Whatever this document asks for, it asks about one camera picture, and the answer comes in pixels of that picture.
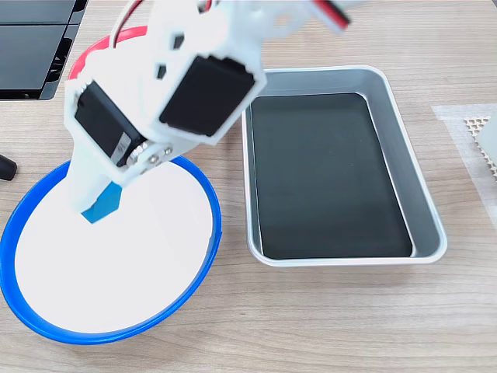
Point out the blue cube block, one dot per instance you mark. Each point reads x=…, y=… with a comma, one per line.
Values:
x=103, y=206

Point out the red round dish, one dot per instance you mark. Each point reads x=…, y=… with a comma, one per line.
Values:
x=79, y=60

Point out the blue round dish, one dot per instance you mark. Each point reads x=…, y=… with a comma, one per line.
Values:
x=11, y=279

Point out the black tray liner mat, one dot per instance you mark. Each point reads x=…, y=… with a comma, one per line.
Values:
x=326, y=175

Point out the silver metal tray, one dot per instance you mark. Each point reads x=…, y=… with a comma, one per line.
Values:
x=411, y=163

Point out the black rounded object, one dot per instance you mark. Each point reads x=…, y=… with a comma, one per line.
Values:
x=7, y=167

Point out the black flat panel device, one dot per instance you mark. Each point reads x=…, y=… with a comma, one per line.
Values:
x=27, y=54

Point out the white mesh mat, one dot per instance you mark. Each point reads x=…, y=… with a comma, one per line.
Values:
x=475, y=123

